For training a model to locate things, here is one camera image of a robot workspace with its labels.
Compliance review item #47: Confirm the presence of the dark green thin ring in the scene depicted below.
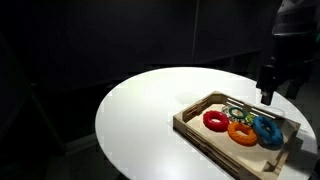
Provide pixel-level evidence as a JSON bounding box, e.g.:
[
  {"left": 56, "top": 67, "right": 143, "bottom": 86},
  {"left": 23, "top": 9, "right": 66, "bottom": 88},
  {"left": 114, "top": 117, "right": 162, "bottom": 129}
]
[{"left": 228, "top": 106, "right": 249, "bottom": 121}]

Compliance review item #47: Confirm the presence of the orange rubber ring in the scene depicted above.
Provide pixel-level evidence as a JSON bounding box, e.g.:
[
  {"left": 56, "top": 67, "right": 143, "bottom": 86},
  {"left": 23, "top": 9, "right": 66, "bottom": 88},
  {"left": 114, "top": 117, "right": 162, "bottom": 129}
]
[{"left": 227, "top": 121, "right": 259, "bottom": 147}]

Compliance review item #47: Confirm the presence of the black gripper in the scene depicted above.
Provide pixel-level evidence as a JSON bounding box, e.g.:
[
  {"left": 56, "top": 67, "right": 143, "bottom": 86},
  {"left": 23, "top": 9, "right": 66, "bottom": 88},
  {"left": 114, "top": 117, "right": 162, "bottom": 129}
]
[{"left": 255, "top": 64, "right": 280, "bottom": 106}]

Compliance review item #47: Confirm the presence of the blue rubber ring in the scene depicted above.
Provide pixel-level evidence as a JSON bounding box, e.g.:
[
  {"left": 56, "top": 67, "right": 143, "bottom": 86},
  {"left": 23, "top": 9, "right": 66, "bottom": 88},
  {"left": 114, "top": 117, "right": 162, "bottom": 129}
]
[{"left": 251, "top": 115, "right": 285, "bottom": 146}]

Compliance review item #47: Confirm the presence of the light green knobbed ring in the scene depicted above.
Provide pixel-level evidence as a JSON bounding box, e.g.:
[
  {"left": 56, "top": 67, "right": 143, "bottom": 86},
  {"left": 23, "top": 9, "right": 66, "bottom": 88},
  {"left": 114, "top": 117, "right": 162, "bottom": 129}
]
[{"left": 245, "top": 113, "right": 258, "bottom": 126}]

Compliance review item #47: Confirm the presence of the clear translucent ring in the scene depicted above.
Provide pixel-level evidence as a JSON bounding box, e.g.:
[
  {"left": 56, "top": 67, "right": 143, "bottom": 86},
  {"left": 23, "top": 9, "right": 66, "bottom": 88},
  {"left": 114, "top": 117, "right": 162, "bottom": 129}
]
[{"left": 221, "top": 105, "right": 234, "bottom": 118}]

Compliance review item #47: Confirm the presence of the wooden slatted tray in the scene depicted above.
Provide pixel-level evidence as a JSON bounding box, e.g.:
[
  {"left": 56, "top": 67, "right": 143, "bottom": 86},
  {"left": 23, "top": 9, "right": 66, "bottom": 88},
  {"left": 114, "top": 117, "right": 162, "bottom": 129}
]
[{"left": 172, "top": 90, "right": 302, "bottom": 180}]

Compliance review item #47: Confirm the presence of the red rubber ring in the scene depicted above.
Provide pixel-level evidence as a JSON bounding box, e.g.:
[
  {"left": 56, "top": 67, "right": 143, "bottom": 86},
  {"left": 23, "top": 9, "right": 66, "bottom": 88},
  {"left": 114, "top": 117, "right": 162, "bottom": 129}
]
[{"left": 202, "top": 109, "right": 231, "bottom": 133}]

